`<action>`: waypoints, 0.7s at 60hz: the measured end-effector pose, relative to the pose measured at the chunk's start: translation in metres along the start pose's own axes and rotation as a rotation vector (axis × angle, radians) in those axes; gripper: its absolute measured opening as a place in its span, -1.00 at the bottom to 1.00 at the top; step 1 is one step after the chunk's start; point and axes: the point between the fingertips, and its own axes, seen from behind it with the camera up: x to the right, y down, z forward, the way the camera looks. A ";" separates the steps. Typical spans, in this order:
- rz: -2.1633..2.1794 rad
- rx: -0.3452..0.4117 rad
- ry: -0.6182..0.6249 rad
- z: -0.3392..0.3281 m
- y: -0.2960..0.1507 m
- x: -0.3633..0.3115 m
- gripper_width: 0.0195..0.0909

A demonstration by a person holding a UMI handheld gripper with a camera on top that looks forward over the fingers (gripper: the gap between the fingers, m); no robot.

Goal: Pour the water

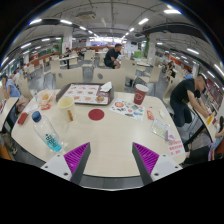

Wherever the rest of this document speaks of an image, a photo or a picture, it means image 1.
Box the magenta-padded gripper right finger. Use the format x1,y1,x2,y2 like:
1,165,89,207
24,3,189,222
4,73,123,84
131,142,184,186

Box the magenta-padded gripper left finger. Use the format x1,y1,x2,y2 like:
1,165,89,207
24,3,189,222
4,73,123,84
40,142,92,186

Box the clear blue-capped water bottle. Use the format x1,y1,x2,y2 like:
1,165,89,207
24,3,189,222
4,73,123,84
31,110,64,154

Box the white sticker with red print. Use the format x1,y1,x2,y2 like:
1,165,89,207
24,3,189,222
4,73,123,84
166,138,186,158

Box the clear plastic bag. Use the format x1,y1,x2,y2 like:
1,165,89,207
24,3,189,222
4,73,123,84
149,117,171,141

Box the flat round red coaster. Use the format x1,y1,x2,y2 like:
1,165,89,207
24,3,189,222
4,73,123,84
87,108,106,122

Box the printed paper flyer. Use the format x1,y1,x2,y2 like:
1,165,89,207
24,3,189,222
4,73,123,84
108,97,146,122

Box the red paper cup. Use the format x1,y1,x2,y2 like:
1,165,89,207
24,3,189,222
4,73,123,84
133,83,150,106

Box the beige side table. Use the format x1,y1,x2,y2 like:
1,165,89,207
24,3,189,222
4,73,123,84
191,106,218,144
0,97,20,133

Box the red box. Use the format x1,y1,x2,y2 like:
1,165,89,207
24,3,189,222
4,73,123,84
17,112,30,126

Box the brown tray with paper liner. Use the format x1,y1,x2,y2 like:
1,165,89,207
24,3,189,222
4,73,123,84
55,82,115,106

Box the white paper receipt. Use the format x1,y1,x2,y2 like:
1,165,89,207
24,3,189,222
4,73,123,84
22,102,40,115

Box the food wrapper with fries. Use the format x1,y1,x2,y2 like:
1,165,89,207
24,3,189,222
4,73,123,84
35,89,57,108

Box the person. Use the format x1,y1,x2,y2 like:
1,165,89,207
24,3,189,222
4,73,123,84
164,60,178,81
103,43,124,70
0,74,22,100
184,68,194,80
169,73,212,128

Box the pink bag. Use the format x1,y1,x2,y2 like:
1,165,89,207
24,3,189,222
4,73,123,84
15,95,31,114

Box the white paper napkin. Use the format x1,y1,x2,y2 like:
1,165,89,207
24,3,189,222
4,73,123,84
99,81,113,93

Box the beige chair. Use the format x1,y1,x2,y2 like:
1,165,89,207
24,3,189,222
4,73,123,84
91,67,126,93
54,67,84,90

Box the group of beige chairs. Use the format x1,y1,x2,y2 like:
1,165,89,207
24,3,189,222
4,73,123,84
19,49,181,98

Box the ceiling air conditioner unit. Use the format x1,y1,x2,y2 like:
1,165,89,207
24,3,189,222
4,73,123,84
75,11,98,21

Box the ceiling lights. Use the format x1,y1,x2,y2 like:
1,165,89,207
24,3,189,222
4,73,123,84
0,8,224,78

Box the cream mug with brown handle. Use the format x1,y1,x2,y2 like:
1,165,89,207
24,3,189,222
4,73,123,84
56,95,77,122

